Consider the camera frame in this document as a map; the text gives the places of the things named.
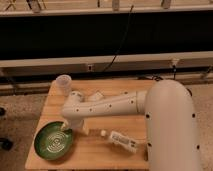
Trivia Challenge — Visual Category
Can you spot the black hanging cable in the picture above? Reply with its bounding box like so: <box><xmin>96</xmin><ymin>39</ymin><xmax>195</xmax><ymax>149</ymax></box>
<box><xmin>101</xmin><ymin>4</ymin><xmax>135</xmax><ymax>73</ymax></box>

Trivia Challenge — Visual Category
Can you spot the clear plastic cup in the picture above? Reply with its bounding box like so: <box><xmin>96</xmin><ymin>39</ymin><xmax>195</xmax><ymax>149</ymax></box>
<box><xmin>56</xmin><ymin>74</ymin><xmax>72</xmax><ymax>96</ymax></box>

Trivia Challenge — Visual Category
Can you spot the white wall outlet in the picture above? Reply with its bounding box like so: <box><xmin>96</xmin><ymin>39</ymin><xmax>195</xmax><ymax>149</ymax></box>
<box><xmin>88</xmin><ymin>65</ymin><xmax>92</xmax><ymax>72</ymax></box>

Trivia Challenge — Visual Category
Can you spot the white soap bar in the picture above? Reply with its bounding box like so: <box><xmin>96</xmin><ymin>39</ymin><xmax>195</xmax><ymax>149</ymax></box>
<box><xmin>88</xmin><ymin>92</ymin><xmax>104</xmax><ymax>102</ymax></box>

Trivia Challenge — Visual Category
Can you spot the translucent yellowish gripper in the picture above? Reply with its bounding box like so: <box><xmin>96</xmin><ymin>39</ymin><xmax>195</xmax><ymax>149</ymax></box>
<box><xmin>61</xmin><ymin>119</ymin><xmax>89</xmax><ymax>135</ymax></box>

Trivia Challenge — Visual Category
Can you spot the black chair wheel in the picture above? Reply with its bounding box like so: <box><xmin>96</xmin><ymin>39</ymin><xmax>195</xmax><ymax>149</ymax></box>
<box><xmin>0</xmin><ymin>138</ymin><xmax>13</xmax><ymax>151</ymax></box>

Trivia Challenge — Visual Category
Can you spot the brown red oval object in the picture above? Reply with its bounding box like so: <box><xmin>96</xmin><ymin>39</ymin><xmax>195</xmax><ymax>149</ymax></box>
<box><xmin>144</xmin><ymin>150</ymin><xmax>148</xmax><ymax>161</ymax></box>

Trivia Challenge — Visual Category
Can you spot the green ceramic bowl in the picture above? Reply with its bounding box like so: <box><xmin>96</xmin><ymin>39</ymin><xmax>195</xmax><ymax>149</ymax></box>
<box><xmin>34</xmin><ymin>121</ymin><xmax>73</xmax><ymax>160</ymax></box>

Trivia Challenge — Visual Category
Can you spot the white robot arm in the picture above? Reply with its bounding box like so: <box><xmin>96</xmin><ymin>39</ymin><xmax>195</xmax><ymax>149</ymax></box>
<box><xmin>61</xmin><ymin>80</ymin><xmax>203</xmax><ymax>171</ymax></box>

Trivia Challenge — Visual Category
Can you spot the wooden table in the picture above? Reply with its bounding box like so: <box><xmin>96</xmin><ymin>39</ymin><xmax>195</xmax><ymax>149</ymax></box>
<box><xmin>25</xmin><ymin>80</ymin><xmax>154</xmax><ymax>171</ymax></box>

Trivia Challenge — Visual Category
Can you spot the white plastic bottle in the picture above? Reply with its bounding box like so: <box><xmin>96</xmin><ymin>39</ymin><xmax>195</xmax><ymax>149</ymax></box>
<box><xmin>100</xmin><ymin>130</ymin><xmax>139</xmax><ymax>153</ymax></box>

